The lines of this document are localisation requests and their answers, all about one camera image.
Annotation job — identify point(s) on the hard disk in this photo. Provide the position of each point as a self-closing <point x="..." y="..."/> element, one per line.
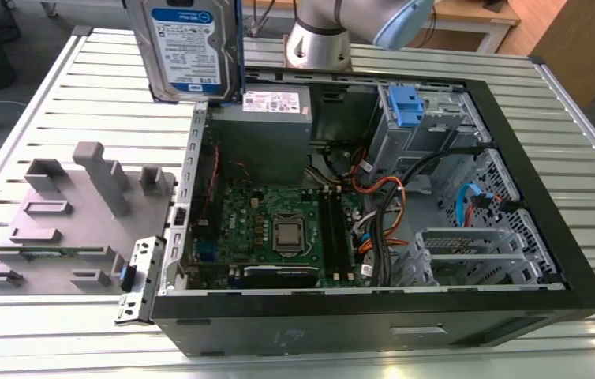
<point x="186" y="47"/>

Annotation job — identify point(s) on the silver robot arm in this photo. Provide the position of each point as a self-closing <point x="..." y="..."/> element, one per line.
<point x="320" y="43"/>

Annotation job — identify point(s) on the silver metal disk bay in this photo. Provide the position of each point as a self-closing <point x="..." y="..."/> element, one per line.
<point x="466" y="256"/>

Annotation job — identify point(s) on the black CPU socket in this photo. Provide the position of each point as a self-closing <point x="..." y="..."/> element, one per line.
<point x="287" y="216"/>

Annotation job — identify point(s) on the green motherboard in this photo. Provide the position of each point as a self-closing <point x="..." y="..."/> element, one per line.
<point x="244" y="205"/>

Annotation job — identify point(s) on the silver CPU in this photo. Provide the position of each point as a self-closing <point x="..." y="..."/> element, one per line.
<point x="288" y="233"/>

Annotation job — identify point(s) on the grey power supply unit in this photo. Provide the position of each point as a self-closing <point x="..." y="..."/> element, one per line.
<point x="260" y="150"/>

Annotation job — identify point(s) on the black RAM slot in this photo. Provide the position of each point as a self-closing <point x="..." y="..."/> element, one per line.
<point x="331" y="233"/>

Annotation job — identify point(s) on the black graphics card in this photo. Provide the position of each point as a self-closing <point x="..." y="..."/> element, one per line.
<point x="276" y="276"/>

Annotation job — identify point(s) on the grey metal drive cage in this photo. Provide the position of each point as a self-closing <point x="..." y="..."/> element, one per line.
<point x="423" y="142"/>

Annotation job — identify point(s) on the blue plastic drive latch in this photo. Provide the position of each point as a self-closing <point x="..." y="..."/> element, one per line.
<point x="406" y="104"/>

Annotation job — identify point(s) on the black open PC case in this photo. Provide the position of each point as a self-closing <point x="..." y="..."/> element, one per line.
<point x="328" y="327"/>

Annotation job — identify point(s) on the blue black latch clip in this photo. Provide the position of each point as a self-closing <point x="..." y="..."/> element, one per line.
<point x="128" y="273"/>

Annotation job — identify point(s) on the grey parts rack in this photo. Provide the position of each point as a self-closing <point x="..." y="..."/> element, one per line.
<point x="82" y="237"/>

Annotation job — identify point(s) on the green RAM stick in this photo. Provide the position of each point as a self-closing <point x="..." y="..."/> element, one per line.
<point x="49" y="251"/>

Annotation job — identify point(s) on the brown wooden cabinet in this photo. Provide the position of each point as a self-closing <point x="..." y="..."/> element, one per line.
<point x="580" y="39"/>

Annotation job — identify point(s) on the silver hinged slot bracket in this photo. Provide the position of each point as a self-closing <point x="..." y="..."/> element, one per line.
<point x="144" y="276"/>

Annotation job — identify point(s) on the wooden desk white frame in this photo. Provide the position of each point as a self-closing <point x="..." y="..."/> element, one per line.
<point x="476" y="16"/>

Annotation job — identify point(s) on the white metal table frame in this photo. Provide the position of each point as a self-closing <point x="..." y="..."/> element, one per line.
<point x="49" y="8"/>

